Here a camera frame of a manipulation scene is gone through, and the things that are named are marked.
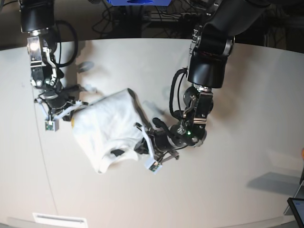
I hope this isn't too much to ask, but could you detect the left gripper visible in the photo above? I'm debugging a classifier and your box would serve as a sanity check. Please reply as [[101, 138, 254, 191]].
[[152, 118, 181, 154]]

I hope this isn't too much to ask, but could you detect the black power strip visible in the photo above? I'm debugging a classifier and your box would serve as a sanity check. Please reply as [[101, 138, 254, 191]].
[[180, 13, 201, 23]]

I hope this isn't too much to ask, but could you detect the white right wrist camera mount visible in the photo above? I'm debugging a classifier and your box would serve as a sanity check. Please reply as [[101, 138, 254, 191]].
[[34, 97, 89, 132]]

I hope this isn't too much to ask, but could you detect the white printed T-shirt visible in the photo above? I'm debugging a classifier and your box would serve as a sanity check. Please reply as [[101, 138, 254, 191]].
[[71, 89, 143, 174]]

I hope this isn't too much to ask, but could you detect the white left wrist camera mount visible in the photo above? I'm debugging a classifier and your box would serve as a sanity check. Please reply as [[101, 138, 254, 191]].
[[134, 123, 180, 174]]

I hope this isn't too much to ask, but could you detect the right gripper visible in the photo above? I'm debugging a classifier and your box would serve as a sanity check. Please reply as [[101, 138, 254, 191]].
[[44, 85, 80, 115]]

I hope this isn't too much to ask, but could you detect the dark tablet screen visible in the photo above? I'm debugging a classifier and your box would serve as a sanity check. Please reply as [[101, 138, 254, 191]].
[[287, 198, 304, 228]]

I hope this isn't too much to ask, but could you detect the white paper label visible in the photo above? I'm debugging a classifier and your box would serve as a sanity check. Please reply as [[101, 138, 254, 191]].
[[33, 213, 88, 228]]

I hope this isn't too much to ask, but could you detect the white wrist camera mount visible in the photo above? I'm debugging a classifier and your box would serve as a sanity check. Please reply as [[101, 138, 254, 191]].
[[34, 97, 89, 132], [134, 123, 180, 174]]

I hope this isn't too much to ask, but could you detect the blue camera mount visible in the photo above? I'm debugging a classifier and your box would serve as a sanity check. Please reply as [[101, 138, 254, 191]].
[[107, 0, 171, 6]]

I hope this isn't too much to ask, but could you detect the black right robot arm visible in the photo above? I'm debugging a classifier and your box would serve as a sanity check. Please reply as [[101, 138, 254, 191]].
[[19, 0, 88, 132]]

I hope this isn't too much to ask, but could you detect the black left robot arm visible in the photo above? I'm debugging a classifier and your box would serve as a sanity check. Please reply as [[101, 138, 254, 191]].
[[73, 0, 270, 157]]

